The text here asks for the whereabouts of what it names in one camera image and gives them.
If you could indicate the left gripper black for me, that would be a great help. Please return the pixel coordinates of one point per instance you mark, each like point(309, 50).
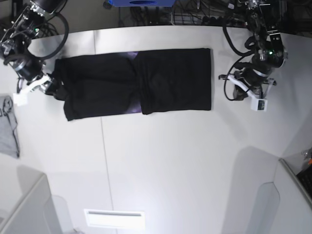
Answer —
point(255, 76)

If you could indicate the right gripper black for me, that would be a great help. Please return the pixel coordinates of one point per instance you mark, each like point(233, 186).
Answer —
point(29, 70)

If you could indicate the black T-shirt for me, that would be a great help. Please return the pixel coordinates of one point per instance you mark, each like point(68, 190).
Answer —
point(134, 82)

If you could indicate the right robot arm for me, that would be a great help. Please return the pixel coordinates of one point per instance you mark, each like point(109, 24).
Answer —
point(15, 41)

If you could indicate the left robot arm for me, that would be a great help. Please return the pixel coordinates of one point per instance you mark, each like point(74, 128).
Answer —
point(265, 46)

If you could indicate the grey folded T-shirt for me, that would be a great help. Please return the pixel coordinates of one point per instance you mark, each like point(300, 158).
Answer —
point(9, 142)

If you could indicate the black power strip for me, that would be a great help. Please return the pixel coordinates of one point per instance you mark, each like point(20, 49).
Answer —
point(218, 21)

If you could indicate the blue box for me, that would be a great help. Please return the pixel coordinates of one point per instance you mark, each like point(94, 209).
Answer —
point(148, 3)

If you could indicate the black keyboard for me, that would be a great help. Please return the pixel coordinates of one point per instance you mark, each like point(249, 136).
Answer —
point(305, 178)

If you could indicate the white label plate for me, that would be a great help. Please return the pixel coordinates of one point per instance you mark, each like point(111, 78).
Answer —
point(115, 219)

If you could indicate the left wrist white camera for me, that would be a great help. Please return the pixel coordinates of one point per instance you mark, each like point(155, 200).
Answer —
point(259, 104)

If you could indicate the wrist white camera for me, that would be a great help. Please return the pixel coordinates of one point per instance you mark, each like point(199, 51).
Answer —
point(20, 99)
point(259, 104)

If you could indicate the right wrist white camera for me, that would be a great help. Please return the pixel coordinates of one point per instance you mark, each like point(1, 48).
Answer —
point(20, 99)

